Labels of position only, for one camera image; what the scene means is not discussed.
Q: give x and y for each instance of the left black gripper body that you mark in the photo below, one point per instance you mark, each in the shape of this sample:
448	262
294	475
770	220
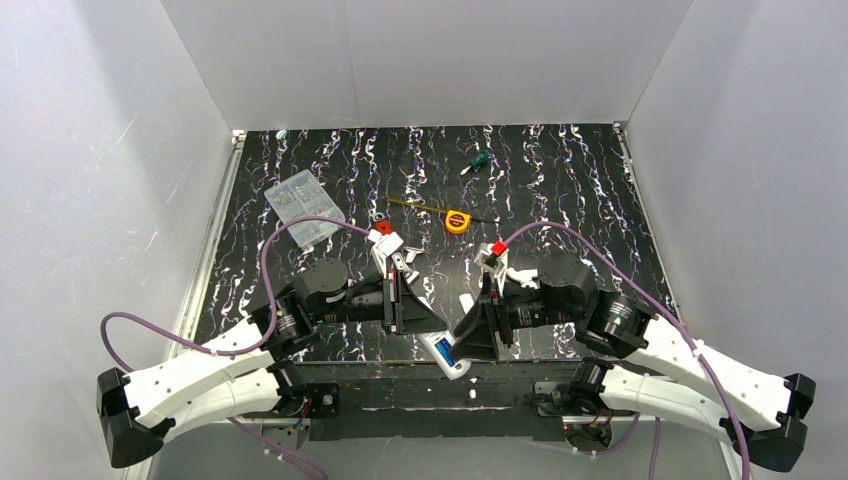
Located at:
395	301

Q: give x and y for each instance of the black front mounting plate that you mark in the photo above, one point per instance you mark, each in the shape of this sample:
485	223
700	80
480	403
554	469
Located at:
358	400

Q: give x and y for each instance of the white plastic faucet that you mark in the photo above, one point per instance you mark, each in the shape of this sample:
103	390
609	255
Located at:
527	278

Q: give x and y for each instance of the green handled screwdriver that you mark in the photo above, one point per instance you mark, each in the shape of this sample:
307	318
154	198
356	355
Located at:
480	159

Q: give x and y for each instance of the yellow tape measure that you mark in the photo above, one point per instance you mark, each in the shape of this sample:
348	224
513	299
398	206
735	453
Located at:
455	222

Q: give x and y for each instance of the white remote control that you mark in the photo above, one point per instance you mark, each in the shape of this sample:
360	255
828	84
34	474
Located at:
428	341

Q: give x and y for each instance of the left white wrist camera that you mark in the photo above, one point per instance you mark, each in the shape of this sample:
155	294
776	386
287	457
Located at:
385	242

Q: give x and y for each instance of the blue AAA battery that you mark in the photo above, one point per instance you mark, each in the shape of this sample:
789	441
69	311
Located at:
443	347

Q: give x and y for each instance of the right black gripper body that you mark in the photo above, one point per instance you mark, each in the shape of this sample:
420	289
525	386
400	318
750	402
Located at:
494	317

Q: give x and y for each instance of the clear plastic screw box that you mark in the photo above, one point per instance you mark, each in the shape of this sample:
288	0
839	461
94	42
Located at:
302	195

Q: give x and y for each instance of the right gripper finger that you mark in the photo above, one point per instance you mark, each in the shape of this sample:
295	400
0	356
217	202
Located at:
476	351
475	325

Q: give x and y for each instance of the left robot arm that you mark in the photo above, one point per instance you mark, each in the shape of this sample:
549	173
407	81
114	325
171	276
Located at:
249	368

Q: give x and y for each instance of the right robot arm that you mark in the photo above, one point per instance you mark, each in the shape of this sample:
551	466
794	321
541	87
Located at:
639	361

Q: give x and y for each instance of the white battery cover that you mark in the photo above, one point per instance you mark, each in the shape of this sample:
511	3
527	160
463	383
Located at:
467	301

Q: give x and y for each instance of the red adjustable wrench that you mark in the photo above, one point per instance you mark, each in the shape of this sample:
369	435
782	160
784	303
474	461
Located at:
401	261

